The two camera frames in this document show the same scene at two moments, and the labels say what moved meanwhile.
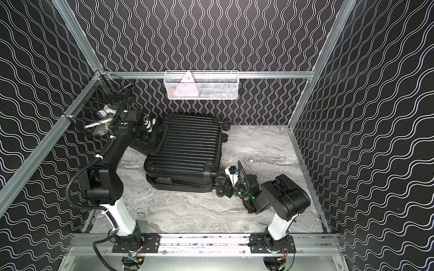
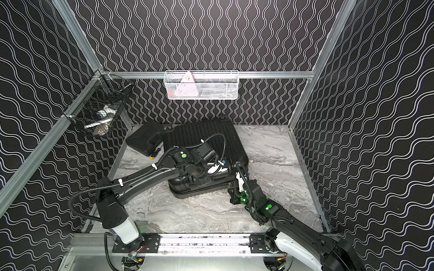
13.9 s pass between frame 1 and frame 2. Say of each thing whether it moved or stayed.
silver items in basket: stayed
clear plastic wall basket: stayed
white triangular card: stayed
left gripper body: moved
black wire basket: stayed
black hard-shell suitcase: moved
